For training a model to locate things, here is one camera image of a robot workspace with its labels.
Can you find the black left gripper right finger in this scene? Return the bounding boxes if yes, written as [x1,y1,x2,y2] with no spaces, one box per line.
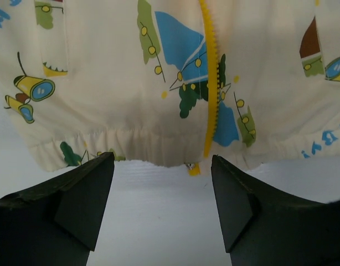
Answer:
[211,155,340,266]

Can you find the cream printed hooded kids jacket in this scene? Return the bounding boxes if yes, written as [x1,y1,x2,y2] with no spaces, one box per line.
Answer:
[0,1,340,174]

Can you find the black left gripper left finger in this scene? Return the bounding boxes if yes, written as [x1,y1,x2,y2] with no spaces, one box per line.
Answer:
[0,152,115,265]

